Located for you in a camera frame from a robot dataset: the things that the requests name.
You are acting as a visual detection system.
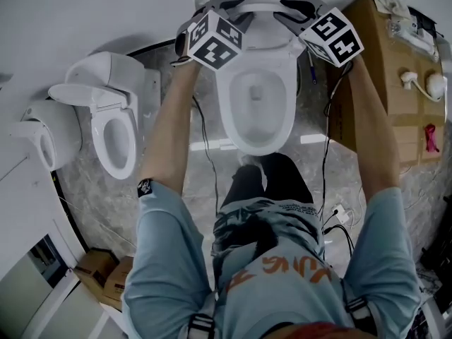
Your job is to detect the thin blue white hose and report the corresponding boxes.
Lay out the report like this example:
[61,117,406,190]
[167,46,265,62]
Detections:
[307,51,318,85]

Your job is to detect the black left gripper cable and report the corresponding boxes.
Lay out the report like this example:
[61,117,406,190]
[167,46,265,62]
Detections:
[191,95,220,222]

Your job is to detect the dark glass window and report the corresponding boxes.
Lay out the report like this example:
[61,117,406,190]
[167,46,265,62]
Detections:
[28,234,69,290]

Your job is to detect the white power strip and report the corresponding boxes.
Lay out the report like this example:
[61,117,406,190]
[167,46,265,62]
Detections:
[330,203,355,223]

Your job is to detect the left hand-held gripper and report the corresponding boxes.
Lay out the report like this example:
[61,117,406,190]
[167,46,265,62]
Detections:
[174,0,256,72]

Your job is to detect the white shower head with hose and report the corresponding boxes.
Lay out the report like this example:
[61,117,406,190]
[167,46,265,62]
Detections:
[398,69,447,102]

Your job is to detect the white wall-hung toilet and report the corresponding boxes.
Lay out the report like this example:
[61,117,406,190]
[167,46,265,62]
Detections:
[8,98,84,172]

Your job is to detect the white smart toilet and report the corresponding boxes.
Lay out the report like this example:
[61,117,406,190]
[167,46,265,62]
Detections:
[215,4,299,157]

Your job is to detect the red ribbon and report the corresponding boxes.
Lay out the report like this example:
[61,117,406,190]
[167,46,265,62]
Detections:
[423,122,441,154]

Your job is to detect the white toilet with tank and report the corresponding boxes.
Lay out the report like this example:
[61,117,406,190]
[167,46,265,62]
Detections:
[47,51,162,181]

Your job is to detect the large cardboard box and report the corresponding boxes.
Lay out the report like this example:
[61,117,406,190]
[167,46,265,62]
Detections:
[324,0,447,162]

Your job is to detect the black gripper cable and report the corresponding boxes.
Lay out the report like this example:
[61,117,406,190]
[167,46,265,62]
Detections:
[317,61,355,226]
[191,95,220,222]

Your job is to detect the small cardboard box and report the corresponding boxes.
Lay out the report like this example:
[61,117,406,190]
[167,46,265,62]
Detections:
[73,246,121,298]

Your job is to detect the person's light blue shirt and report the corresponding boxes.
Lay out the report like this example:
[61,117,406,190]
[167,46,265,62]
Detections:
[121,179,423,339]

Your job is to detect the person's black trousers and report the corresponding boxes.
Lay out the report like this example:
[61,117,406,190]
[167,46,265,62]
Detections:
[218,152,316,219]

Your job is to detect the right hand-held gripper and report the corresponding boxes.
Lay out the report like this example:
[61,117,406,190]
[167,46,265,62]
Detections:
[274,0,366,69]

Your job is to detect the white cable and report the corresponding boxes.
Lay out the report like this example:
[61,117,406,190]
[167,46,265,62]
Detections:
[347,184,369,230]

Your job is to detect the person's right forearm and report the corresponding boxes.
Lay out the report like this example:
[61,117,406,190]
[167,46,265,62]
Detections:
[347,56,404,205]

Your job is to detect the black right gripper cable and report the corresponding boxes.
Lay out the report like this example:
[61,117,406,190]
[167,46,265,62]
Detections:
[317,61,355,226]

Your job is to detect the clear plastic bags with fittings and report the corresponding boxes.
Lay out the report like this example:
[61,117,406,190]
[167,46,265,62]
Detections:
[368,0,439,61]

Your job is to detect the black white harness strap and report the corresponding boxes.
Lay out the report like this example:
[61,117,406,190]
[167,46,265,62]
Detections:
[343,295,376,332]
[186,312,217,339]

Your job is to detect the person's left forearm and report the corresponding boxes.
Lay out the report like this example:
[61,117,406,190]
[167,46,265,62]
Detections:
[137,59,210,205]

